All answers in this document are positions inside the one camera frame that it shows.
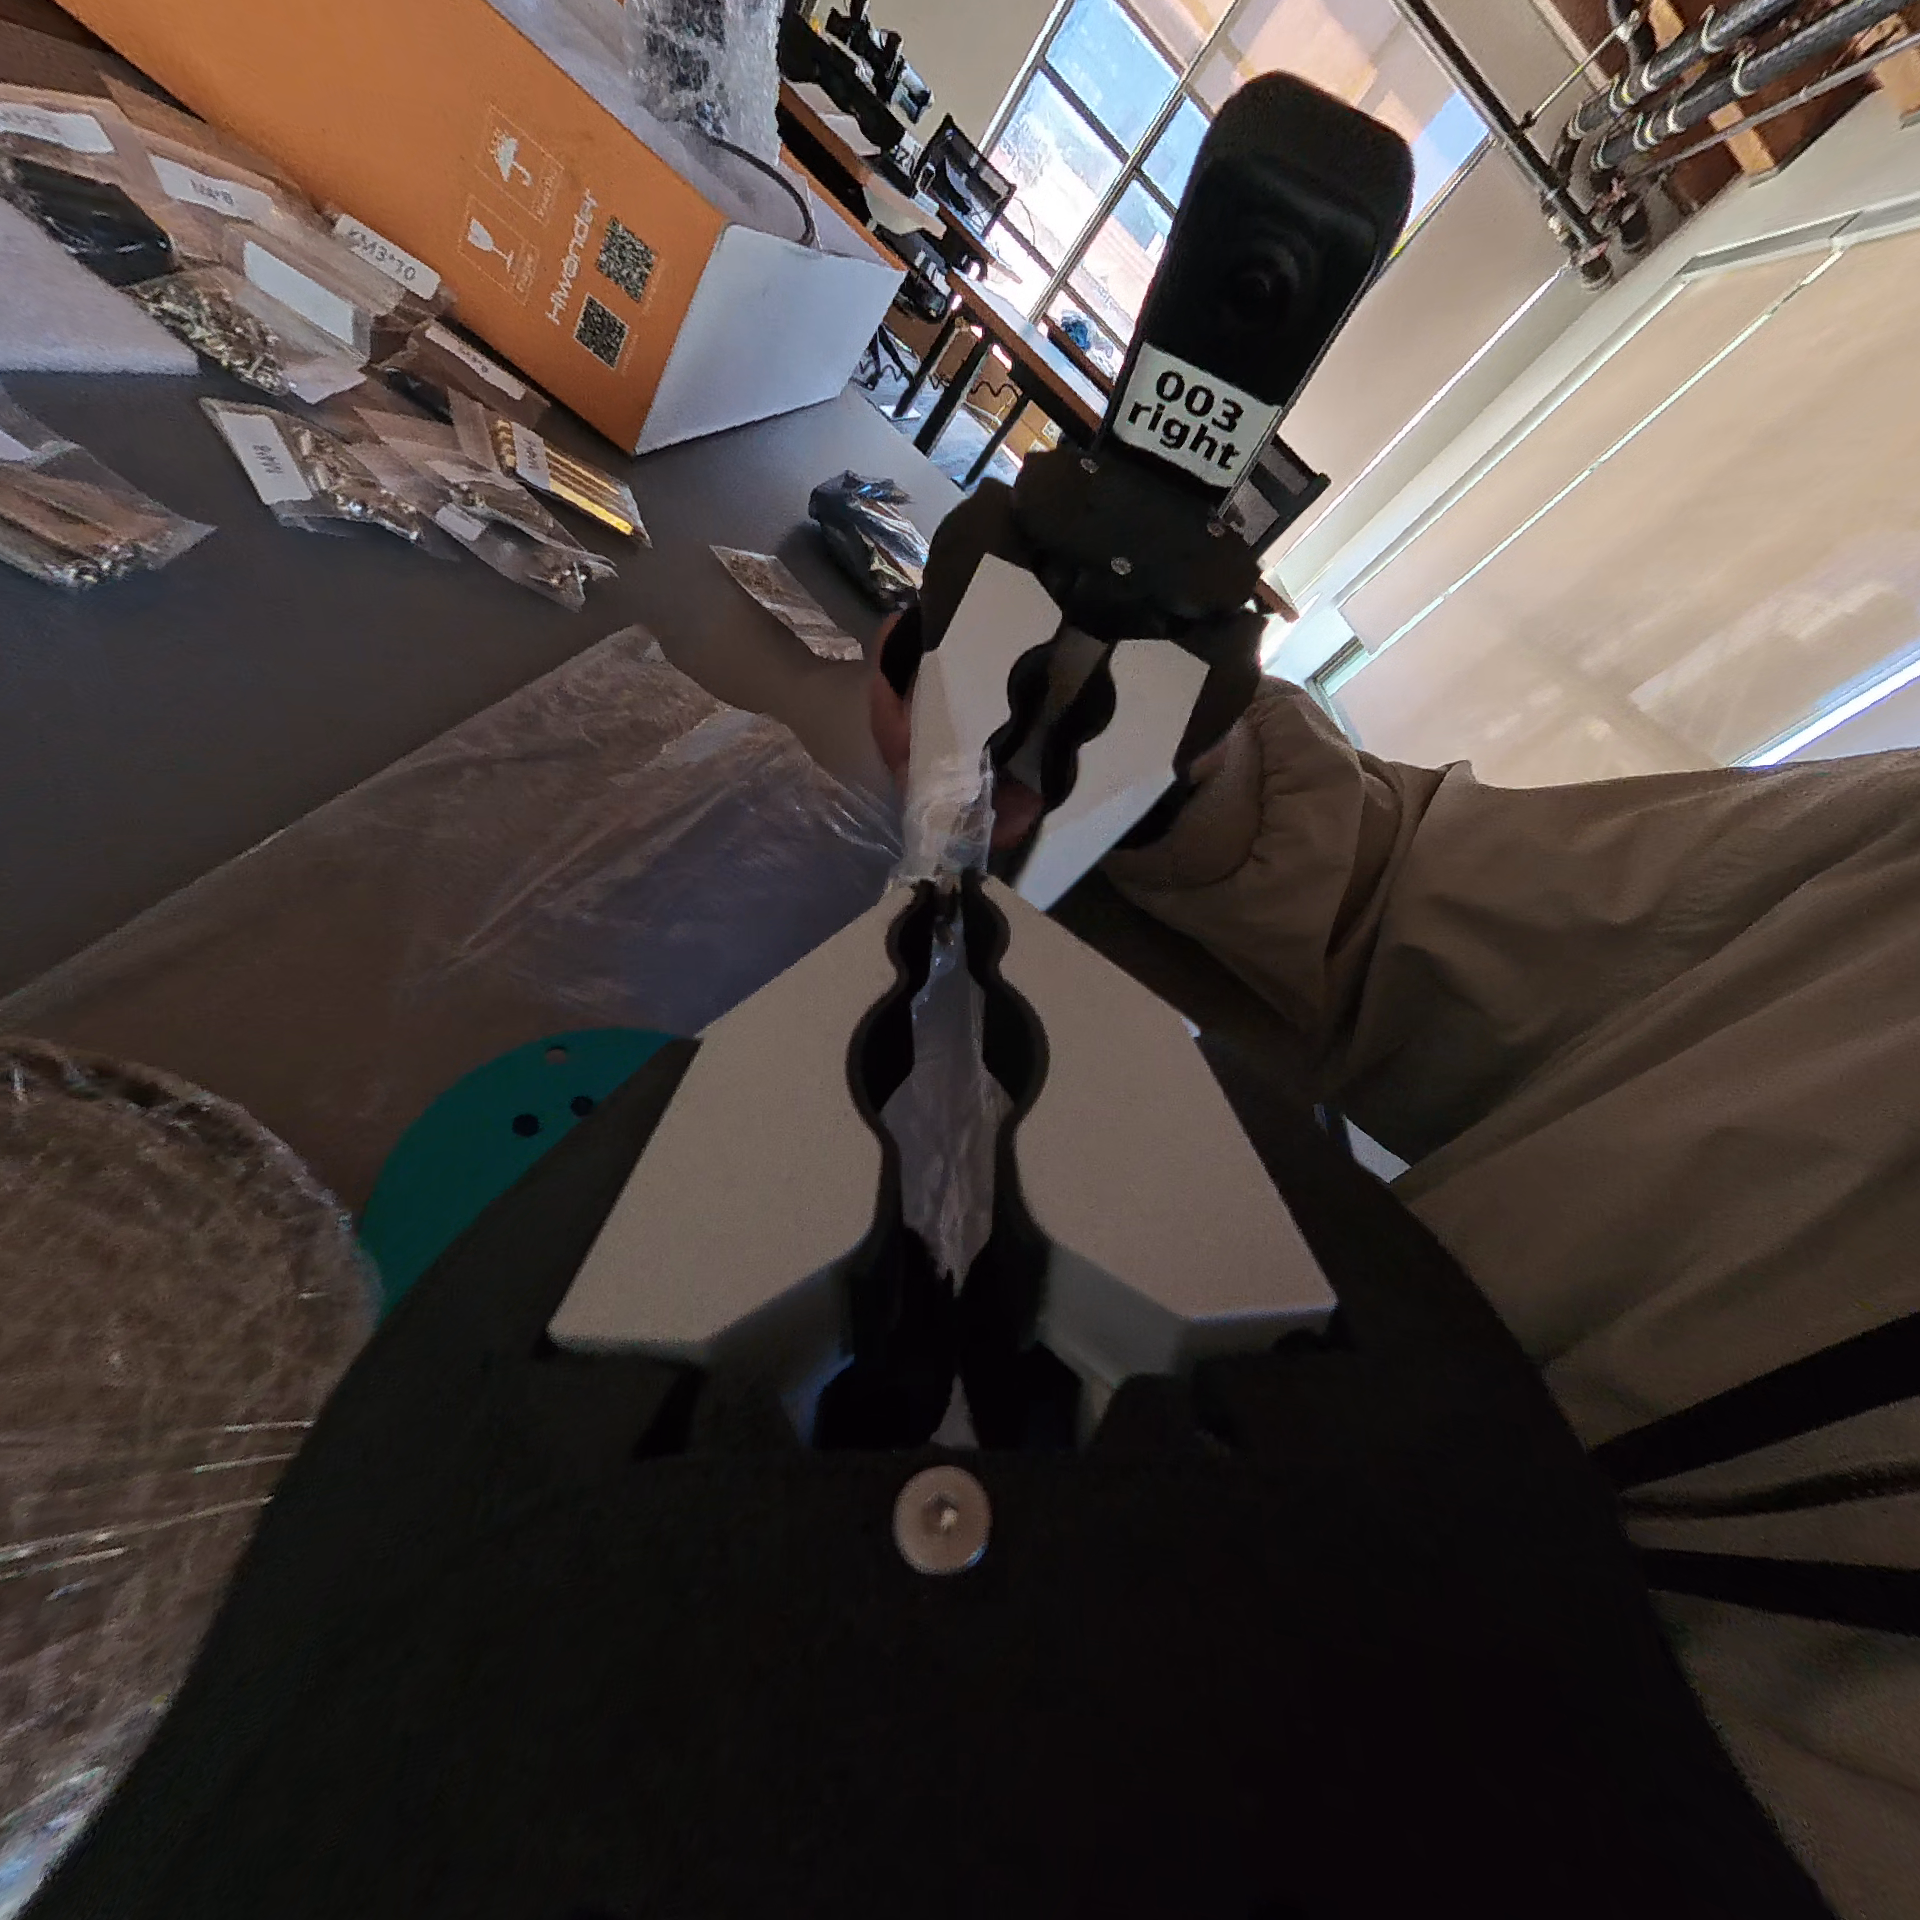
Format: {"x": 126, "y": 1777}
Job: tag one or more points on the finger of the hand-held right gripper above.
{"x": 969, "y": 675}
{"x": 1148, "y": 734}

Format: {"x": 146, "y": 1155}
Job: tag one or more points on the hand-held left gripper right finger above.
{"x": 1171, "y": 1201}

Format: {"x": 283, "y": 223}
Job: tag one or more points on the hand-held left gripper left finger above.
{"x": 721, "y": 1201}

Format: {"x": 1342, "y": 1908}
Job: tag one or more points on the small clear screw bag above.
{"x": 944, "y": 1141}

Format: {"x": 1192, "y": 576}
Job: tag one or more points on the person's right forearm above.
{"x": 1575, "y": 930}

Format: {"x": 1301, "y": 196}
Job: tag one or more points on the dark grey desk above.
{"x": 300, "y": 690}

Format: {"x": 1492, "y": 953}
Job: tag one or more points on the person's right hand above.
{"x": 888, "y": 734}

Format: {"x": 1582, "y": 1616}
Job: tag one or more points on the black foil bag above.
{"x": 870, "y": 540}

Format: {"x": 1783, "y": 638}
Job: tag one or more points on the wooden-top table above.
{"x": 1034, "y": 353}

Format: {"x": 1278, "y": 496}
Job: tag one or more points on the small labelled screw bag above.
{"x": 91, "y": 525}
{"x": 781, "y": 601}

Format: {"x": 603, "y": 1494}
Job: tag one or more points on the teal round metal plate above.
{"x": 451, "y": 1184}

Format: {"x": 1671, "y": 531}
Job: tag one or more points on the grid window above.
{"x": 1080, "y": 151}

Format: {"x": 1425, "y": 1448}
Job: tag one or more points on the black swivel office chair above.
{"x": 960, "y": 165}

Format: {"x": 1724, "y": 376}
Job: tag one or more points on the large clear plastic bag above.
{"x": 451, "y": 900}

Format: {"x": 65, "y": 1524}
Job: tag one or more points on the beige roller blind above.
{"x": 1650, "y": 571}
{"x": 1575, "y": 345}

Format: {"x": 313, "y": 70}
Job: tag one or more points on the person's beige jacket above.
{"x": 1724, "y": 1304}

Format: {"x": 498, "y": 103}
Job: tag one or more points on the plastic-wrapped round bearing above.
{"x": 134, "y": 1350}

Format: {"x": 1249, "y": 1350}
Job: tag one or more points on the bubble-wrapped black part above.
{"x": 698, "y": 61}

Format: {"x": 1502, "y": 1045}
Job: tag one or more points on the ceiling pipes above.
{"x": 1695, "y": 91}

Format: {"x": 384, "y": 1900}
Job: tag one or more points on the pile of small screw bags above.
{"x": 300, "y": 375}

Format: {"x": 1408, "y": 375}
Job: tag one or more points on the orange and white cardboard box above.
{"x": 374, "y": 151}

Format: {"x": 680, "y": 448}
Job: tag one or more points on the white foam sheet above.
{"x": 75, "y": 300}

